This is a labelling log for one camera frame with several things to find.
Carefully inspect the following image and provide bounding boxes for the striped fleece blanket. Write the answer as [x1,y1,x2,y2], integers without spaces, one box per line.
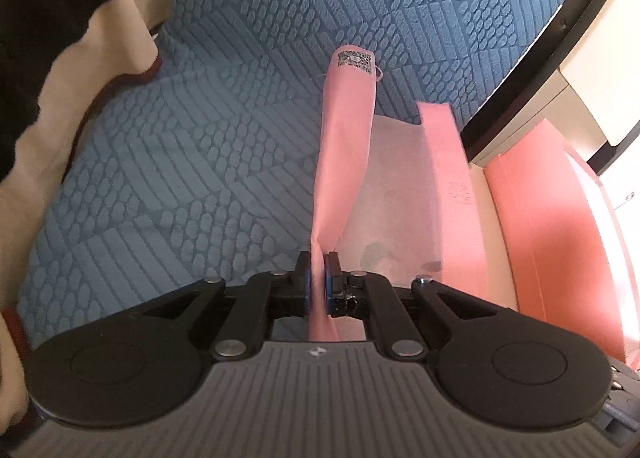
[1,0,172,428]

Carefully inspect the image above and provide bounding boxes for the blue quilted bed cover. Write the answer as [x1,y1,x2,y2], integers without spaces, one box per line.
[17,0,565,345]

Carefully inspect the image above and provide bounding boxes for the white bedside cabinet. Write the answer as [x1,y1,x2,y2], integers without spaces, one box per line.
[470,22,640,179]

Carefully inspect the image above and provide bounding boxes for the black bed frame edge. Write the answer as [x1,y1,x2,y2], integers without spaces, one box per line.
[460,0,607,159]

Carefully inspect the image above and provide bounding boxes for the pink cardboard box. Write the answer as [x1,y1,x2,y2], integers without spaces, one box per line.
[483,121,639,368]

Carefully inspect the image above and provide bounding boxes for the pink fabric drawstring bag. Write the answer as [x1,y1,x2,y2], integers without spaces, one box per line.
[310,45,490,341]

